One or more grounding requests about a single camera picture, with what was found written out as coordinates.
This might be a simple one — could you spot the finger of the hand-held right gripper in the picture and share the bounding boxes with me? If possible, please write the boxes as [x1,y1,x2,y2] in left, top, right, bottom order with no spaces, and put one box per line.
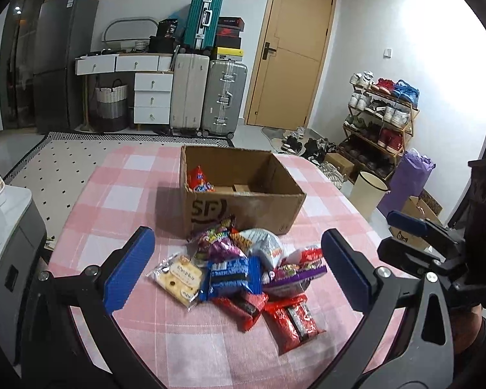
[387,210,466,250]
[377,236,469,289]

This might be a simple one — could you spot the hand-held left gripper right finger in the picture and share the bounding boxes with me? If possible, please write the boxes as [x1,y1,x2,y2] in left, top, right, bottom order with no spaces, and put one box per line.
[321,229,456,389]

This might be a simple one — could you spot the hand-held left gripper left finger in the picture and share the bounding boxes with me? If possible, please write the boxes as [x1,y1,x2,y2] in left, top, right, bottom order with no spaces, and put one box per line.
[20,226,167,389]

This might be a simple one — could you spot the red white snack packet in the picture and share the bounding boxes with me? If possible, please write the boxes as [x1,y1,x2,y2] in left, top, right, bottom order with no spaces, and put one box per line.
[281,243,325,270]

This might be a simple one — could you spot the yellow cracker packet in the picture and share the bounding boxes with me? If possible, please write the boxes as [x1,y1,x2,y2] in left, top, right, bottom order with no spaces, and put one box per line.
[146,252,207,312]

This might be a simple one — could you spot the purple candy packet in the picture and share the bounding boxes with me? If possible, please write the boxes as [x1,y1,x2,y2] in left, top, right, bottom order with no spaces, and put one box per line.
[261,263,329,298]

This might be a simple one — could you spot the silver white snack packet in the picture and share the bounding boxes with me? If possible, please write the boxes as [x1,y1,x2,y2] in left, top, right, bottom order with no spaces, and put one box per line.
[239,228,284,272]

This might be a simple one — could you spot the purple candy bag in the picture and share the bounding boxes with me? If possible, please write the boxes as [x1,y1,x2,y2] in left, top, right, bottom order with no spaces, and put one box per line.
[186,216,248,264]

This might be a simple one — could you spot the blue cookie packet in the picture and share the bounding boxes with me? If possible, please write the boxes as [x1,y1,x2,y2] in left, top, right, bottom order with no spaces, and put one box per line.
[198,255,264,302]

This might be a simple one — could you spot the orange snack packet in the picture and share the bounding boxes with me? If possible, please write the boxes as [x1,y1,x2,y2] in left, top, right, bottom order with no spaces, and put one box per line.
[230,229,256,258]

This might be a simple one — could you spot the brown cardboard box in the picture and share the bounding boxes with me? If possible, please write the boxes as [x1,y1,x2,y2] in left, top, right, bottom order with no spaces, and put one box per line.
[179,145,307,241]

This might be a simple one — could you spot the person's right hand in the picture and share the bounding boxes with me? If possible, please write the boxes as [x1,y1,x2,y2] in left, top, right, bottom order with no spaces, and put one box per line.
[450,306,486,356]

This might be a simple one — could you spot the cat print cardboard box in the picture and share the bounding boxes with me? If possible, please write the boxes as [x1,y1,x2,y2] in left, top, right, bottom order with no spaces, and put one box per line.
[389,196,444,252]

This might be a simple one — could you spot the cream trash can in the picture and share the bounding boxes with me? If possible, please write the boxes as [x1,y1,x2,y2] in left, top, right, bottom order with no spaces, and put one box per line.
[349,170,389,221]

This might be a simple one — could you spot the pink checkered tablecloth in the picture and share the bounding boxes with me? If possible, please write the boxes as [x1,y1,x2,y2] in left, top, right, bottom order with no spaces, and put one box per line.
[49,144,430,389]

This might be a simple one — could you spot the brown shoe carton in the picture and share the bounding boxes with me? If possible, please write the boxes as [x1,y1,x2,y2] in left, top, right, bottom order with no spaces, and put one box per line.
[324,153,355,179]

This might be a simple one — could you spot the wooden shoe rack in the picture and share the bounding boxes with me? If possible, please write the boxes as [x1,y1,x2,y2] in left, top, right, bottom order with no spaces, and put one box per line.
[342,71,420,183]

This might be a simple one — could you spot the red orange chip bag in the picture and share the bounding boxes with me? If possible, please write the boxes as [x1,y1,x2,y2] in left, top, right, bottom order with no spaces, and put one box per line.
[186,165,217,194]

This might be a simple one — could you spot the rows of sneakers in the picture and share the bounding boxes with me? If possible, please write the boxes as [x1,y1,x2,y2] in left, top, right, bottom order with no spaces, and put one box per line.
[344,71,420,177]

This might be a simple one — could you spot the grey white cabinet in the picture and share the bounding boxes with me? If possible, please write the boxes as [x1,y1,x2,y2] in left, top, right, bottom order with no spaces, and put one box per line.
[0,186,49,365]

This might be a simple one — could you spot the pile of black white shoes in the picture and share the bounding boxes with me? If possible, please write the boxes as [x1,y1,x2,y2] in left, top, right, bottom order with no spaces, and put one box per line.
[281,127,349,187]

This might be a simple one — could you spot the grey door mat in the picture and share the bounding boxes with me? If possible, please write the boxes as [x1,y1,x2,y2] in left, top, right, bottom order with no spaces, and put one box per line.
[261,126,320,152]

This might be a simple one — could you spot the woven laundry basket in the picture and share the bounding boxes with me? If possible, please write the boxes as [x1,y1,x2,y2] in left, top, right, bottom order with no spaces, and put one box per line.
[95,79,129,132]

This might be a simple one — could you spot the white vanity desk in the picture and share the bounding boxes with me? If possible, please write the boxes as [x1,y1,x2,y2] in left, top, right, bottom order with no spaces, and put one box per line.
[75,53,175,132]

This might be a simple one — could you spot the beige suitcase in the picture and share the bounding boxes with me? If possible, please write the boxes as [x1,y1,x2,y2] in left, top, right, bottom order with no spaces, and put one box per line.
[169,53,210,136]

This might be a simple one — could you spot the silver suitcase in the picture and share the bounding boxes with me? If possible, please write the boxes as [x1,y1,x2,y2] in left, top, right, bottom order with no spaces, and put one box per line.
[201,60,248,138]

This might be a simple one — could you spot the wooden door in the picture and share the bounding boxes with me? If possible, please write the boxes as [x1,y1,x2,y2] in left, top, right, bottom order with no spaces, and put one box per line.
[243,0,338,130]

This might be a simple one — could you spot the grey refrigerator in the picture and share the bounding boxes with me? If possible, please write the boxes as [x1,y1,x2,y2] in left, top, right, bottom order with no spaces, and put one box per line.
[32,0,100,134]

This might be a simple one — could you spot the black storage box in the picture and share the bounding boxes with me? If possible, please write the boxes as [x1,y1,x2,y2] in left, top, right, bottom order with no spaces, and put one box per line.
[149,36,183,54]

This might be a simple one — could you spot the dark glass cabinet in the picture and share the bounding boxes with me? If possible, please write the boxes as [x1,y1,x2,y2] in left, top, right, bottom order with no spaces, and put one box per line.
[0,0,45,130]

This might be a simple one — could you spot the yellow black box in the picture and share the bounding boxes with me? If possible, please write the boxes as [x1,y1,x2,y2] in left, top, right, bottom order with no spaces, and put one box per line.
[211,47,244,62]

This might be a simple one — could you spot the oval mirror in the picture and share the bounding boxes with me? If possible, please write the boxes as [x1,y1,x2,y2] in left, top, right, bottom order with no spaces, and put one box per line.
[102,17,159,53]

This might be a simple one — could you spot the black paper bag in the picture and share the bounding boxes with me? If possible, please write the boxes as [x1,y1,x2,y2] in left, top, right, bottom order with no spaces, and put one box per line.
[156,18,179,39]

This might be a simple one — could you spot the teal suitcase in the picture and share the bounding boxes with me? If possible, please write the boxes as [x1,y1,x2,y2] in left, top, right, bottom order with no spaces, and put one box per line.
[184,0,224,53]

